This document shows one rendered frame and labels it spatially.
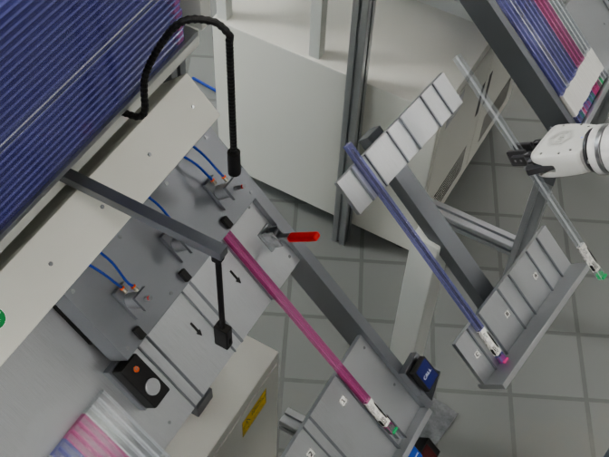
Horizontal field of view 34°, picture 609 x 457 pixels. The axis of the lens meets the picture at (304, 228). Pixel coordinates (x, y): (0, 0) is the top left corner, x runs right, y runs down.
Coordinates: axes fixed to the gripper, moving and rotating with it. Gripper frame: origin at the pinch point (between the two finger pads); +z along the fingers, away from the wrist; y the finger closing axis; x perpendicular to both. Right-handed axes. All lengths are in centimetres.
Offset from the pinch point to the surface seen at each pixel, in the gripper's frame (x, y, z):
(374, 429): 21, 50, 11
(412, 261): 14.3, 14.0, 24.7
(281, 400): 57, 23, 90
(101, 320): -30, 78, 8
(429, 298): 25.4, 12.8, 27.7
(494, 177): 60, -77, 85
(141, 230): -35, 65, 9
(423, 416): 26.6, 41.0, 9.4
